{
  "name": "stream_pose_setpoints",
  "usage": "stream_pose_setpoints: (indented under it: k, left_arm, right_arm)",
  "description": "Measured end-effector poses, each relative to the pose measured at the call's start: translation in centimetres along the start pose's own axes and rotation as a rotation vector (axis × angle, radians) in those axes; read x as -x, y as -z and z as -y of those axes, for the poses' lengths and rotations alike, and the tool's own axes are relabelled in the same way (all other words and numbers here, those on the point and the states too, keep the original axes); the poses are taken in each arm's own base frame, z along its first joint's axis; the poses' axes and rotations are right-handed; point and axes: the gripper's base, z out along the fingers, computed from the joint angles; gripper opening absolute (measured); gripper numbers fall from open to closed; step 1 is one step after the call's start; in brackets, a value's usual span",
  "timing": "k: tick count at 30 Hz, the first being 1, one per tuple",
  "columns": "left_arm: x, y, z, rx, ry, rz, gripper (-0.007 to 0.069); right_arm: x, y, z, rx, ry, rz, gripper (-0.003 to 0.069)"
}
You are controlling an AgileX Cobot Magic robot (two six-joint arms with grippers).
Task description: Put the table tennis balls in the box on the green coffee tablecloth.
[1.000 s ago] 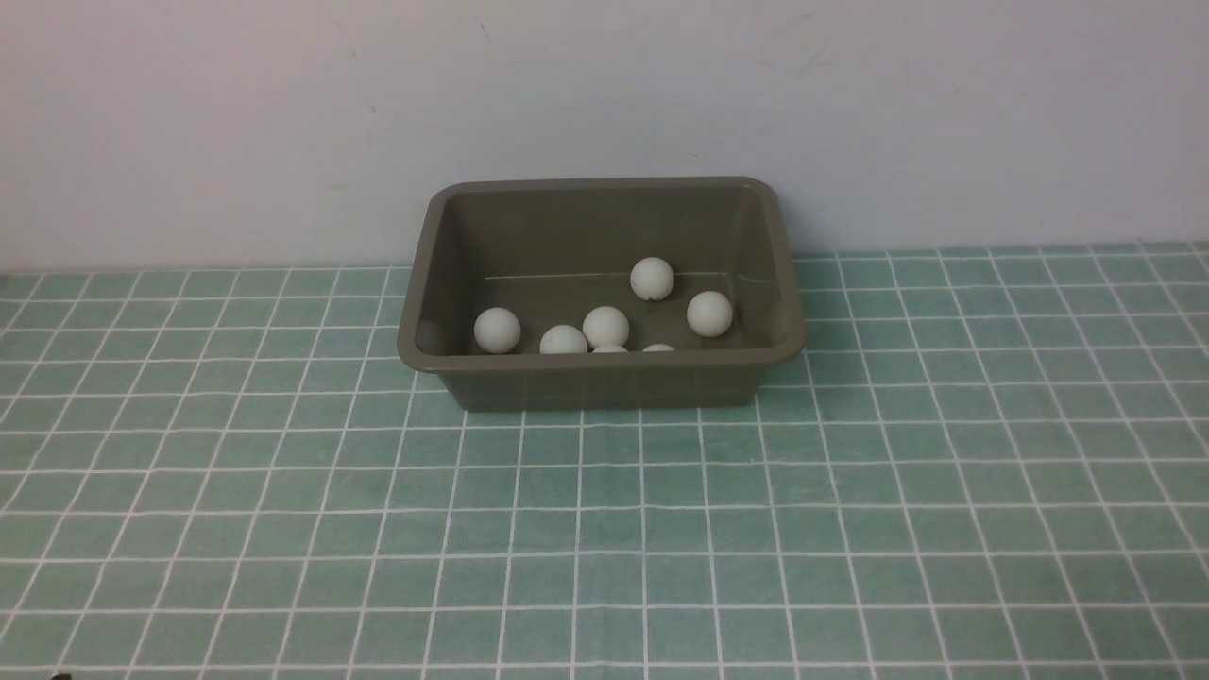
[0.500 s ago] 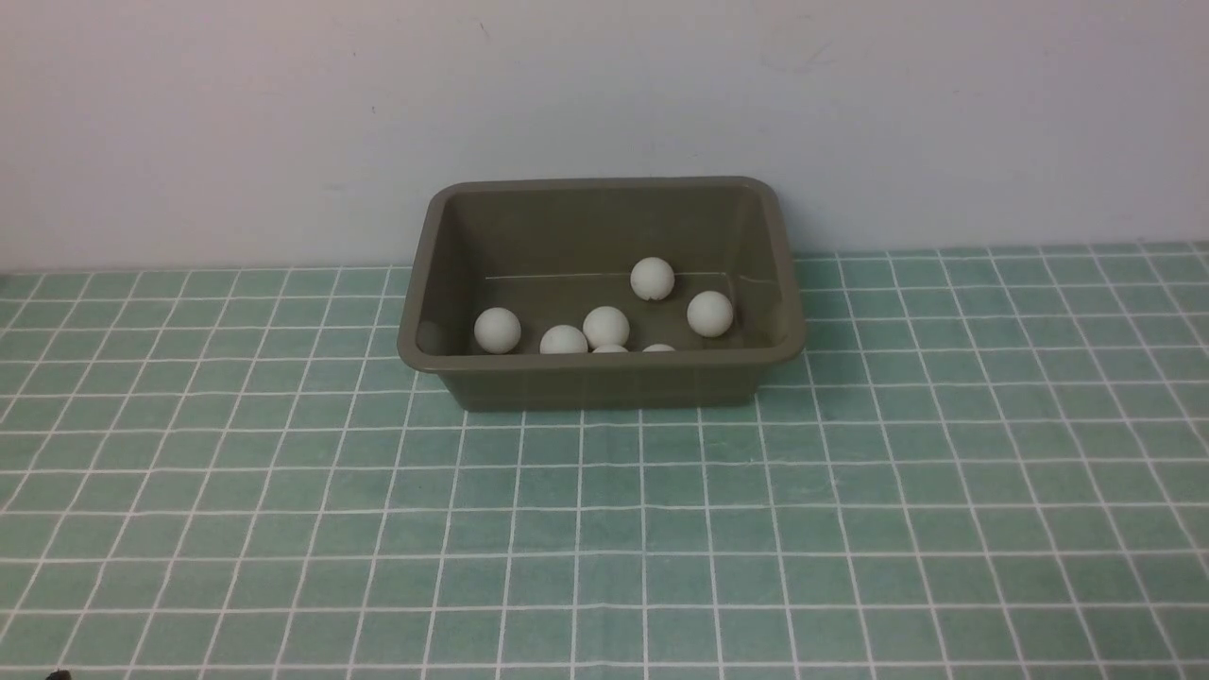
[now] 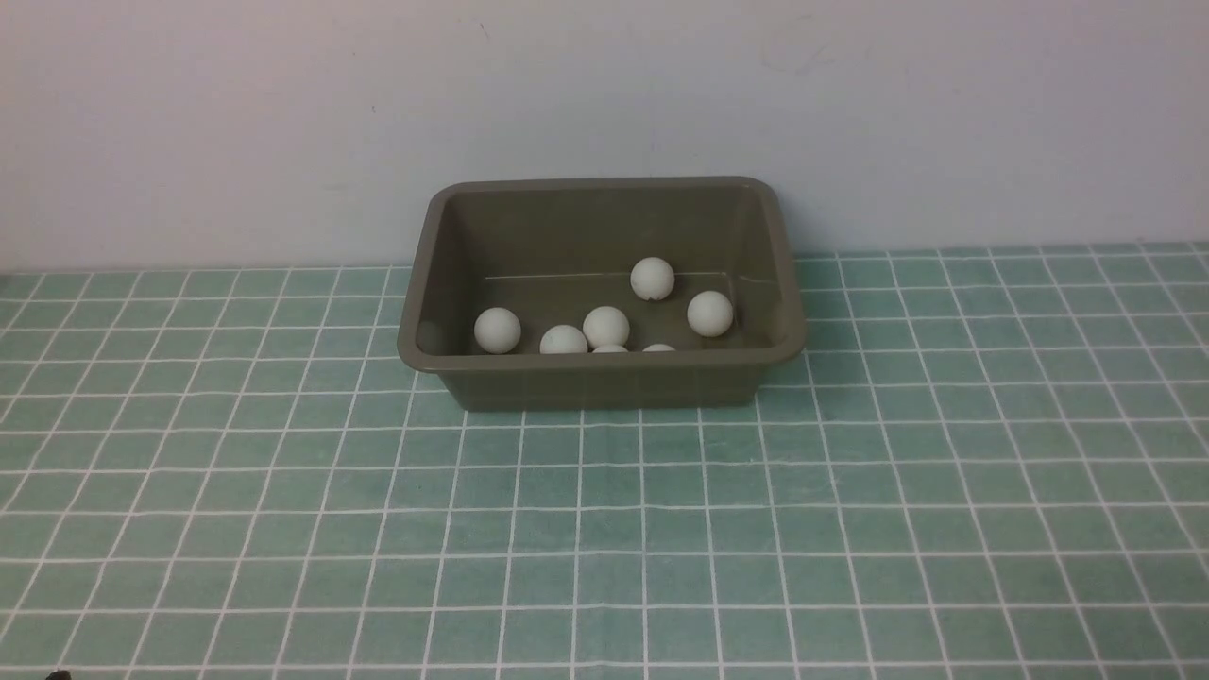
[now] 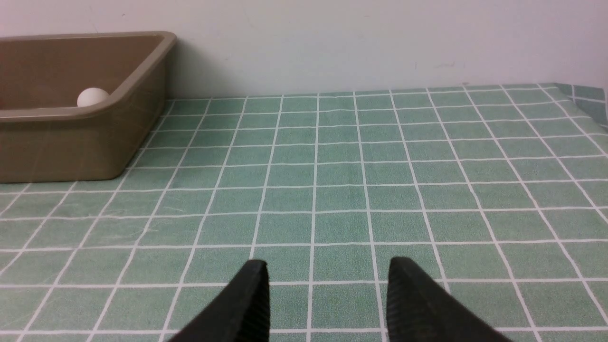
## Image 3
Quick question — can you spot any white ball with black mark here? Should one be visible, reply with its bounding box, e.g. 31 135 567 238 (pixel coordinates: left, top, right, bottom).
539 324 590 355

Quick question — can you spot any olive green plastic bin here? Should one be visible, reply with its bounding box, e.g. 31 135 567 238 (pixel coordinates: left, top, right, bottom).
397 175 808 413

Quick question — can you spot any green checked tablecloth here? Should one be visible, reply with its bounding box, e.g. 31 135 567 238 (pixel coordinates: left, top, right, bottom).
1 244 1208 679

